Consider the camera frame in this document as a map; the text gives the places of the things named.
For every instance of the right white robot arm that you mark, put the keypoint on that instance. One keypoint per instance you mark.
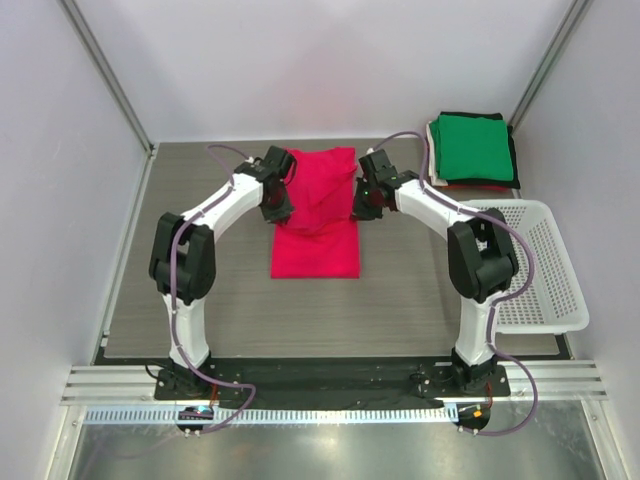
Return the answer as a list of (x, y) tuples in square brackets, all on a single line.
[(480, 255)]

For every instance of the black folded t shirt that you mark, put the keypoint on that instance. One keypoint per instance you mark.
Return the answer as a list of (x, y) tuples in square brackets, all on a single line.
[(515, 165)]

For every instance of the aluminium rail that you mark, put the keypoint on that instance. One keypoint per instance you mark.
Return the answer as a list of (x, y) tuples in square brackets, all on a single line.
[(132, 384)]

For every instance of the perforated cable duct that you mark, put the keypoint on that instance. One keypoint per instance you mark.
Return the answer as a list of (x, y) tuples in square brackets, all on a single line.
[(182, 415)]

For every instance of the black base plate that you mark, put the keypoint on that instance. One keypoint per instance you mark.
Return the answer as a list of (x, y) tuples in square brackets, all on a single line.
[(326, 383)]

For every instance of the left aluminium frame post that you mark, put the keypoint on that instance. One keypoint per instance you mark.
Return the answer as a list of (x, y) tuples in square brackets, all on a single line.
[(104, 69)]

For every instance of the aluminium frame post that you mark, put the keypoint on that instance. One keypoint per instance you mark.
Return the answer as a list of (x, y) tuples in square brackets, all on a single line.
[(104, 69), (561, 38)]

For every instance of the pink red t shirt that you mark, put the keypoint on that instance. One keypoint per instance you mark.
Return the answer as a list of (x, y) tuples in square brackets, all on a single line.
[(320, 240)]

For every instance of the red folded t shirt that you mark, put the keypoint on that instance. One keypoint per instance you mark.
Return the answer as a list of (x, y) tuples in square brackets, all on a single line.
[(492, 188)]

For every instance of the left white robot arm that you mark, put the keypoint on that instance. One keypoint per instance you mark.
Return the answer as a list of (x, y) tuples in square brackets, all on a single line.
[(183, 263)]

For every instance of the white folded t shirt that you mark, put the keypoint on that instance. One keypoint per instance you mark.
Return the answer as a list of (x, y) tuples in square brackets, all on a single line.
[(434, 178)]

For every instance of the right aluminium frame post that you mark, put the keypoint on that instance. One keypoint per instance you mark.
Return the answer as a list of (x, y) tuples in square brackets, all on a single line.
[(561, 38)]

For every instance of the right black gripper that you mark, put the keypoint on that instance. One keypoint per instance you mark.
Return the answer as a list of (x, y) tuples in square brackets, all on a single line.
[(359, 211)]

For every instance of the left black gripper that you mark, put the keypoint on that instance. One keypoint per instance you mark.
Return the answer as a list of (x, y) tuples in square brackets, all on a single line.
[(280, 215)]

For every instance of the white plastic basket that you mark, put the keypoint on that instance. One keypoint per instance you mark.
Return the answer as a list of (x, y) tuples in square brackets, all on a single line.
[(553, 303)]

